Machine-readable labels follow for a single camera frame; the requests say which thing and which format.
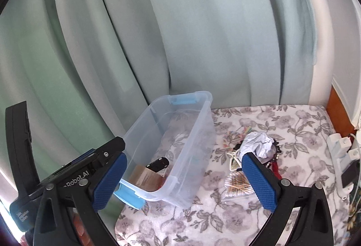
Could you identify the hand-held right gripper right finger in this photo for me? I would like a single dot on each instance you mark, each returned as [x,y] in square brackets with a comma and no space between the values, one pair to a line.
[259,184]

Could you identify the white power strip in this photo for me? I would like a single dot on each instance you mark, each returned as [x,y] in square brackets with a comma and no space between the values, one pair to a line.
[338,150]

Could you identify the grey floral blanket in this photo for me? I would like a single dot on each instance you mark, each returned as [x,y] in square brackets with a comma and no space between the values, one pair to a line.
[296,144]

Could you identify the brown wooden bed frame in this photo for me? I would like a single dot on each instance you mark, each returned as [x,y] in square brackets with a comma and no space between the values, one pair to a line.
[338,110]

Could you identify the white paper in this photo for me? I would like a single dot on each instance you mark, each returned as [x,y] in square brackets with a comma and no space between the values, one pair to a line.
[259,144]

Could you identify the clear plastic storage container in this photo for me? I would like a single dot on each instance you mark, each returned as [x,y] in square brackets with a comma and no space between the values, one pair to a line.
[169,181]

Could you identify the bag of cotton swabs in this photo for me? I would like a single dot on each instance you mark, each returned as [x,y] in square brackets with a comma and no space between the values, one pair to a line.
[237,184]

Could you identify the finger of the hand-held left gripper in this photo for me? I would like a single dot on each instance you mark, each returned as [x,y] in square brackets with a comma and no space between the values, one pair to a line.
[110,147]

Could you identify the white headboard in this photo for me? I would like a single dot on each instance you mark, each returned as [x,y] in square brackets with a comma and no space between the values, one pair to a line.
[321,85]

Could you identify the pale green curtain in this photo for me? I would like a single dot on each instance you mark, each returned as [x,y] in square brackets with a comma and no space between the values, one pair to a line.
[197,23]

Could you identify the brown tape roll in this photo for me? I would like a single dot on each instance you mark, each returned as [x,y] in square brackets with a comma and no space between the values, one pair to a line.
[146,178]

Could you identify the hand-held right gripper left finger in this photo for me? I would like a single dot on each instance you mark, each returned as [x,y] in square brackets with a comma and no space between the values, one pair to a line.
[108,184]

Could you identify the black toy car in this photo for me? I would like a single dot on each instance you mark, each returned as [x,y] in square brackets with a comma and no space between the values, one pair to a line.
[158,164]

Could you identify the white plastic clip hanger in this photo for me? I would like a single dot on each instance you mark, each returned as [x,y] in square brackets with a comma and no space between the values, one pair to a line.
[234,164]

